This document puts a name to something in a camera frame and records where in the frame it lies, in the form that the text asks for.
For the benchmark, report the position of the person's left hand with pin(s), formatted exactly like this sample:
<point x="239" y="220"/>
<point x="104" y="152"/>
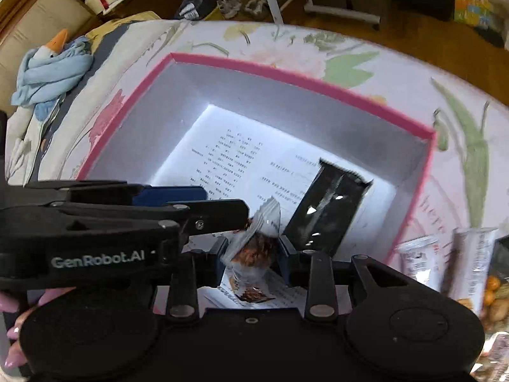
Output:
<point x="15" y="338"/>

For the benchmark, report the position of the clear snack packet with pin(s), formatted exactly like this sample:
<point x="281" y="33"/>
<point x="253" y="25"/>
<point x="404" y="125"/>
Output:
<point x="254" y="251"/>

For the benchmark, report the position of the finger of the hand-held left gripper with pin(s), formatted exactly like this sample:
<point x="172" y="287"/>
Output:
<point x="214" y="215"/>
<point x="171" y="195"/>

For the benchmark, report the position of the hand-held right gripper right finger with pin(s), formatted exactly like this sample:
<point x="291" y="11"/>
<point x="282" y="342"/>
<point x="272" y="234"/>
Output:
<point x="285" y="260"/>

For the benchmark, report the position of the black snack packet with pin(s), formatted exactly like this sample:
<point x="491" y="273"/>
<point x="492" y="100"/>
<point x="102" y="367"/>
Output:
<point x="326" y="211"/>

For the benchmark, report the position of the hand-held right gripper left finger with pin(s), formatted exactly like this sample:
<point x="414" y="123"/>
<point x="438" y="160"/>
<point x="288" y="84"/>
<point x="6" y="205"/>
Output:
<point x="223" y="256"/>

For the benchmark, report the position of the floral bedsheet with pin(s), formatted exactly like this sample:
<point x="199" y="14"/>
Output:
<point x="278" y="45"/>

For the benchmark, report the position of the dark packet with orange print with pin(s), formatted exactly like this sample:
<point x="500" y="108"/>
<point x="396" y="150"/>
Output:
<point x="497" y="286"/>

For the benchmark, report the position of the colourful cartoon box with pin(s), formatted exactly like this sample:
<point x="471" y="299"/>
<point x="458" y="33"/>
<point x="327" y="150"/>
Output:
<point x="473" y="6"/>

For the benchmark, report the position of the white goose plush toy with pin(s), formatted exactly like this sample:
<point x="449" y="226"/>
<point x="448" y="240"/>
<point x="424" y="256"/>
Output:
<point x="49" y="49"/>

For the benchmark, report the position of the white snack packet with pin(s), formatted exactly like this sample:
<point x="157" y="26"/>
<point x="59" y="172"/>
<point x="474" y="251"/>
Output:
<point x="419" y="260"/>

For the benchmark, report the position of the printed white paper sheet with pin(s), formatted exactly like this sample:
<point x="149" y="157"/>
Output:
<point x="246" y="159"/>

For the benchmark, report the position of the light blue towel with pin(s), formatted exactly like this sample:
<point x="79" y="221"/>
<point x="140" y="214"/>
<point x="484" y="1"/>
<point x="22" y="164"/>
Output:
<point x="51" y="79"/>

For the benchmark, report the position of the grey yellow quilt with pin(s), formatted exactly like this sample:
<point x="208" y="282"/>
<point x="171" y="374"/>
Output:
<point x="119" y="32"/>

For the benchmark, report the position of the pink cardboard box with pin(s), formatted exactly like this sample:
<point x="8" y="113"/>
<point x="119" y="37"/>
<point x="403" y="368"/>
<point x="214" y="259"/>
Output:
<point x="278" y="99"/>

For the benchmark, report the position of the white sneaker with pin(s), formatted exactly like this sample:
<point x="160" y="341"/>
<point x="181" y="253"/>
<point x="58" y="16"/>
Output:
<point x="230" y="7"/>
<point x="257" y="6"/>

